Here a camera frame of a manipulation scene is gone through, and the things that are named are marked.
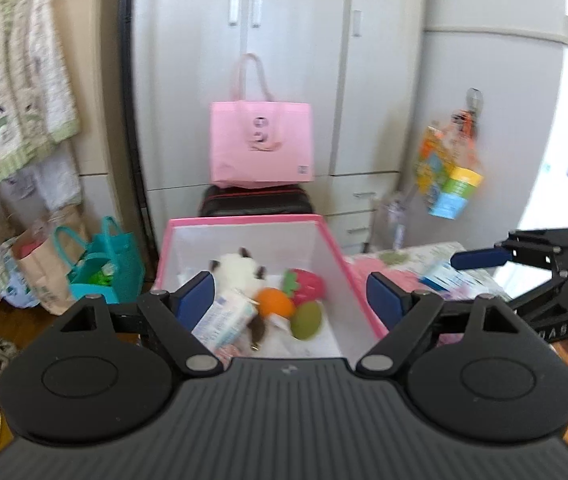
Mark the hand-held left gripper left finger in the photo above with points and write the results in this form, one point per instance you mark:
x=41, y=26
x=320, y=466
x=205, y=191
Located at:
x=196, y=296

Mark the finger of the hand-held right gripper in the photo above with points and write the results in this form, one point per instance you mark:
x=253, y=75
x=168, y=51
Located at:
x=539, y=292
x=479, y=258

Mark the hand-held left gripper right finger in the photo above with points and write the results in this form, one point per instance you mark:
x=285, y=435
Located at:
x=385, y=296

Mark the white tissue packet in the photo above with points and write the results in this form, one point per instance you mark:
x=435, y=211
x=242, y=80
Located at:
x=224, y=317

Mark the pink fabric storage box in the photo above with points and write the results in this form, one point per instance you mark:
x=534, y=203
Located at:
x=351, y=272

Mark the white plush cat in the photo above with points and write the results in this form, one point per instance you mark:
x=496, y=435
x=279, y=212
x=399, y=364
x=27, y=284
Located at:
x=236, y=270

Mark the red plush strawberry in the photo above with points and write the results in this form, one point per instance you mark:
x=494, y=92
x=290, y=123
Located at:
x=311, y=282

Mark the orange plush fruit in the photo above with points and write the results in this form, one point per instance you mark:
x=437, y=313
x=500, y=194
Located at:
x=274, y=302

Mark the floral bedsheet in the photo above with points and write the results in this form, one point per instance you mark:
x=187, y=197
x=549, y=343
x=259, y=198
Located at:
x=394, y=262

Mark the blue wet wipes packet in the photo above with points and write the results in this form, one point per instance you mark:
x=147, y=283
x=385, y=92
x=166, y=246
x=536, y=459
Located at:
x=439, y=275

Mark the clear plastic bag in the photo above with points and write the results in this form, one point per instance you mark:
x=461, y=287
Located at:
x=393, y=220

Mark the green plush fruit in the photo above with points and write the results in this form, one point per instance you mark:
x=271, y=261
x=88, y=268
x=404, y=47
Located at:
x=308, y=322

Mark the colourful hanging gift bag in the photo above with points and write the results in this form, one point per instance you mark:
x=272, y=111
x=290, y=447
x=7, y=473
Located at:
x=446, y=180

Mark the teal woven bag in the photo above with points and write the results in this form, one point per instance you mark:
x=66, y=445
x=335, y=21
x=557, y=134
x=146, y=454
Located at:
x=114, y=260

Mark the black suitcase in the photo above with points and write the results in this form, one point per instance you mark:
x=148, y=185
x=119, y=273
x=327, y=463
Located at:
x=256, y=202

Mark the brown paper bag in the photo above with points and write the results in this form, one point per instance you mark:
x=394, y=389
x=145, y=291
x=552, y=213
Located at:
x=46, y=270

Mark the pink tote bag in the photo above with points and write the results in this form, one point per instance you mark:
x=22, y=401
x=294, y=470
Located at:
x=259, y=150

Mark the white blue plastic bag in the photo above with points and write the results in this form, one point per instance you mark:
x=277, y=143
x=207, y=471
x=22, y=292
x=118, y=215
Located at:
x=16, y=280

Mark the black rack pole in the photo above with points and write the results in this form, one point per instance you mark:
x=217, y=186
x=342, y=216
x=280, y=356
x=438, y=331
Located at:
x=131, y=85

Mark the grey wardrobe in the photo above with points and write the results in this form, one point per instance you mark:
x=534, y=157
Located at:
x=304, y=35

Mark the hanging patchwork quilt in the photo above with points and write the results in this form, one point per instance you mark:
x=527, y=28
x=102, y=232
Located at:
x=9, y=75

